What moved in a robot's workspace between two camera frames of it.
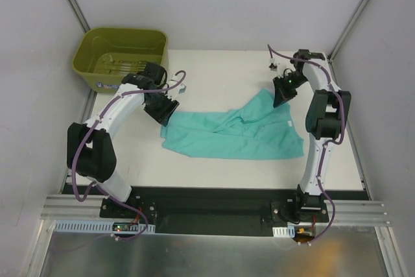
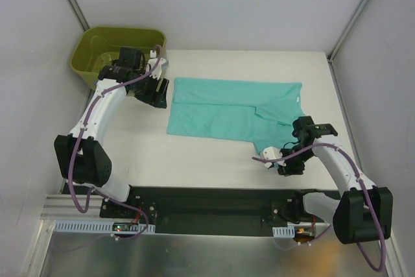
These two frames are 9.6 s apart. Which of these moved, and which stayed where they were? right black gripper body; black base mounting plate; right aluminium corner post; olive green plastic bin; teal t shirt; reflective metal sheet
Moved: teal t shirt; right black gripper body
Stayed: reflective metal sheet; right aluminium corner post; olive green plastic bin; black base mounting plate
